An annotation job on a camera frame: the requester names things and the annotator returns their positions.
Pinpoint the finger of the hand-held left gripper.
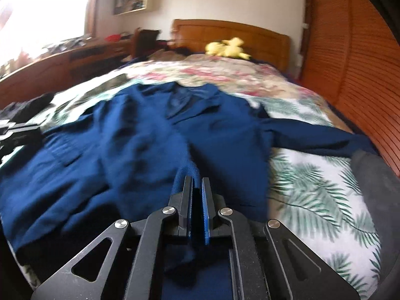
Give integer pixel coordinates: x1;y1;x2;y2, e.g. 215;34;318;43
0;119;42;152

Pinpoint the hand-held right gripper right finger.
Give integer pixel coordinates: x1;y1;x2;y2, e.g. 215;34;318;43
201;177;361;300

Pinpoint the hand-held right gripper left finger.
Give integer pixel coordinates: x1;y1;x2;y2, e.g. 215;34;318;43
30;176;195;300

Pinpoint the navy blue jacket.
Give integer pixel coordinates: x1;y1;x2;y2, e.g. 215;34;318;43
0;81;377;300

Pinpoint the black clothing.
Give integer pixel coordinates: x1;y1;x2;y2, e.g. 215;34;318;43
0;93;54;123

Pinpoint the wooden desk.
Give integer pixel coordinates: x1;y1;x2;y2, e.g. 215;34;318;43
0;36;136;108

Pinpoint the leaf print bed sheet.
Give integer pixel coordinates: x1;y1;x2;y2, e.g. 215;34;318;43
0;62;386;300

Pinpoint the bright window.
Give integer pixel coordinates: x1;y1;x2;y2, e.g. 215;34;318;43
0;0;95;67

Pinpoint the floral blanket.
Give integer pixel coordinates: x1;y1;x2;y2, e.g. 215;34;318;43
123;53;316;101

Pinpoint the wooden chair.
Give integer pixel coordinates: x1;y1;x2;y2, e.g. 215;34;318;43
130;29;162;61

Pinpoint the yellow plush toy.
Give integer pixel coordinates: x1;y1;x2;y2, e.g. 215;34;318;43
204;37;252;61

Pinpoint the wooden headboard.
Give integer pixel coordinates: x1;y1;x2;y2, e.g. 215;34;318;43
171;19;292;73

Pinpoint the grey cloth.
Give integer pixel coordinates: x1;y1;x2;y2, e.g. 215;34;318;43
349;149;400;291

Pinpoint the wooden louvered wardrobe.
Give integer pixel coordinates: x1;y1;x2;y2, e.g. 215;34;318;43
299;0;400;177

